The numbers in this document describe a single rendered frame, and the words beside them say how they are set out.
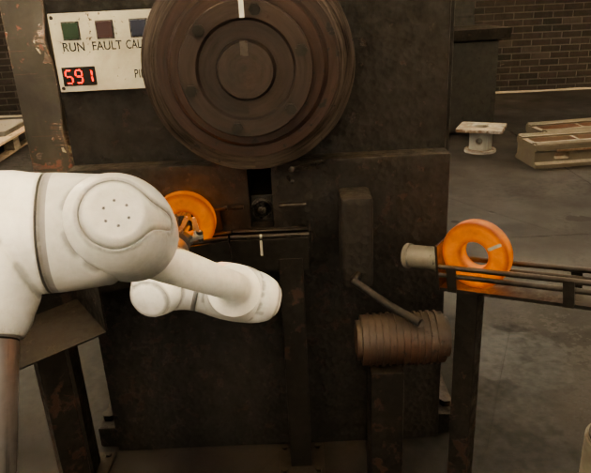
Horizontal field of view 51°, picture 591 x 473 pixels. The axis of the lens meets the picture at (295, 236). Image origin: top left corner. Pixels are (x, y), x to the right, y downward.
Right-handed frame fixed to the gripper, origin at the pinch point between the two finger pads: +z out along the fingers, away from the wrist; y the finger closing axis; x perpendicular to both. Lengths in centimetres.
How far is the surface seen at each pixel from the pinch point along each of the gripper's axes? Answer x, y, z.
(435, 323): -23, 59, -18
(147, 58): 37.9, -3.2, -1.1
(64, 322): -14.8, -25.0, -22.8
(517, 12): -15, 289, 605
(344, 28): 42, 40, -1
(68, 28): 44, -24, 12
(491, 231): 2, 69, -21
